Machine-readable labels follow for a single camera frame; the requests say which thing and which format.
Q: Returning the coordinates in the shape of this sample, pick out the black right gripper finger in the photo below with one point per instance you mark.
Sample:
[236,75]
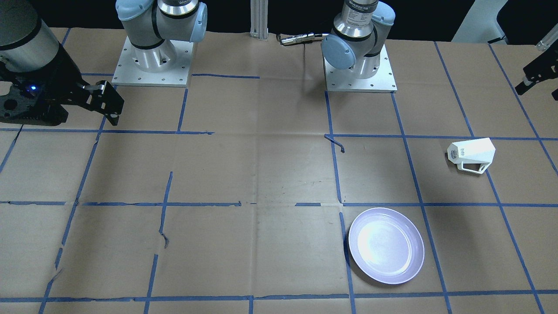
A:
[544,67]

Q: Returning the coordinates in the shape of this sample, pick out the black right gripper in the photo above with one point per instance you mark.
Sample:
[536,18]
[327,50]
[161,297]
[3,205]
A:
[62,75]

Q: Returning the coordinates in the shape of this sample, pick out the aluminium frame post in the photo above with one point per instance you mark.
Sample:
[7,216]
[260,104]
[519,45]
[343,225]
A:
[259,19]

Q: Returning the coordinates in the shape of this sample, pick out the white faceted cup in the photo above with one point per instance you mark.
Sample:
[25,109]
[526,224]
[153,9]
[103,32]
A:
[473,156]

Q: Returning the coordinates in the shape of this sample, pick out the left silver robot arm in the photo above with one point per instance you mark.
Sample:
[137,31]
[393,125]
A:
[360,30]

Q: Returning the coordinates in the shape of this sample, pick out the lavender round plate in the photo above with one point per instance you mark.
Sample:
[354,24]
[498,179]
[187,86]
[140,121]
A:
[386,245]

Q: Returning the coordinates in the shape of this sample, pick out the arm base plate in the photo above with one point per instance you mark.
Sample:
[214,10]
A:
[168,65]
[360,69]

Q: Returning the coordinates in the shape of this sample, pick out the silver cable connector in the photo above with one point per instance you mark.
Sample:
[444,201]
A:
[300,38]

